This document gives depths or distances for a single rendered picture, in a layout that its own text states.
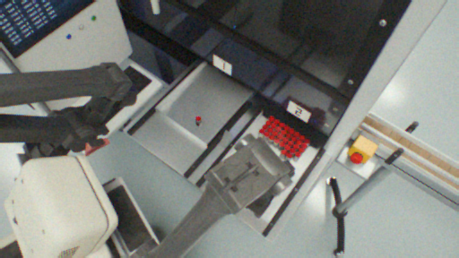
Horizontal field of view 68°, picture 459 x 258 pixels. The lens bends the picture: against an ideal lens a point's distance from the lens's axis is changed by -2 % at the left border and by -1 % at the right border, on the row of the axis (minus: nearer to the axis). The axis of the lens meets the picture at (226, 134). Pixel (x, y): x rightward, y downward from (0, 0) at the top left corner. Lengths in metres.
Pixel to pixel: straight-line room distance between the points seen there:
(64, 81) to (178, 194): 1.49
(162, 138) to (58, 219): 0.68
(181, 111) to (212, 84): 0.18
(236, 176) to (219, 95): 0.92
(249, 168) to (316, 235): 1.64
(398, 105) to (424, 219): 0.83
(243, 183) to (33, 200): 0.45
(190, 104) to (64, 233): 0.82
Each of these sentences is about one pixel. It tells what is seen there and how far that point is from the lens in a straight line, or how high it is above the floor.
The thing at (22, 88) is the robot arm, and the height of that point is 1.52.
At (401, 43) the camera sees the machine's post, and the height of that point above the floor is 1.48.
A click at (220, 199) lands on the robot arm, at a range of 0.54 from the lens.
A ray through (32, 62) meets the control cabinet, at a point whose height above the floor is 1.12.
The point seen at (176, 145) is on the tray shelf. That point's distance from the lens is 1.32.
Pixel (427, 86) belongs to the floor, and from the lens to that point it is 2.98.
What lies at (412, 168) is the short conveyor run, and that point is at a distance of 1.39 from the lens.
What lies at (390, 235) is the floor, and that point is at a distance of 2.33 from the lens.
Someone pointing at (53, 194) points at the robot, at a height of 1.38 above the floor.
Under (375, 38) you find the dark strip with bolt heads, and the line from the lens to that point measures 0.91.
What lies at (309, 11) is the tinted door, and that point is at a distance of 0.96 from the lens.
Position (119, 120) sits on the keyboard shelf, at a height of 0.80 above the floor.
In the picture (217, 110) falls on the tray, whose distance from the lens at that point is 1.38.
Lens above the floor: 2.05
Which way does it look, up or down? 62 degrees down
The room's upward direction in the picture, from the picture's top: 2 degrees clockwise
